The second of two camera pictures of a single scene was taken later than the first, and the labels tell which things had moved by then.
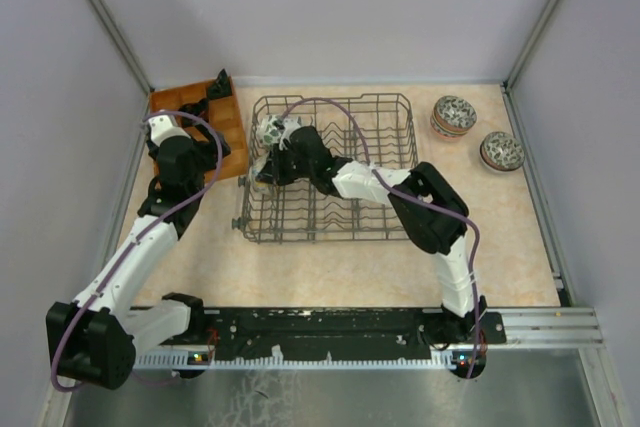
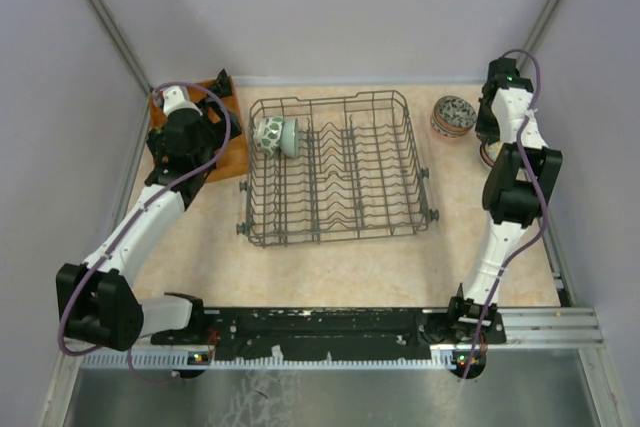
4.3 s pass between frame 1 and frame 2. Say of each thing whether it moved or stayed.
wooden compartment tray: stayed
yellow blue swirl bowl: moved
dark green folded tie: stayed
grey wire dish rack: stayed
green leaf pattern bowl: stayed
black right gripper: moved
